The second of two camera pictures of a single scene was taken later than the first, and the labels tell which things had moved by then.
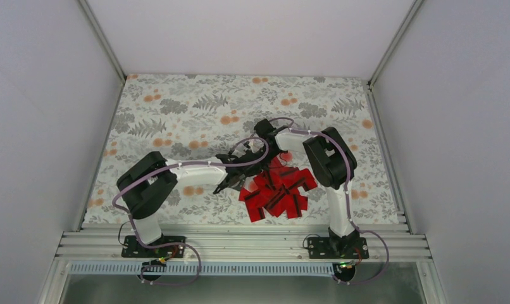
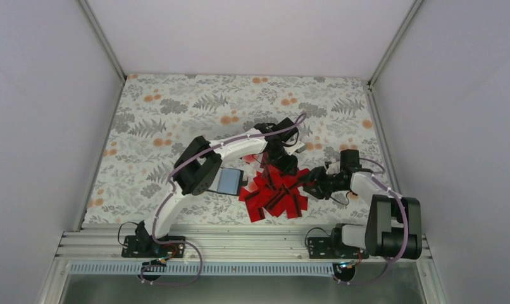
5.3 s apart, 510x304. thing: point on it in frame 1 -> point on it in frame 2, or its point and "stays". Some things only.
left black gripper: [240, 183] -> [286, 166]
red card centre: [276, 173] stays
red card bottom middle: [295, 203] stays
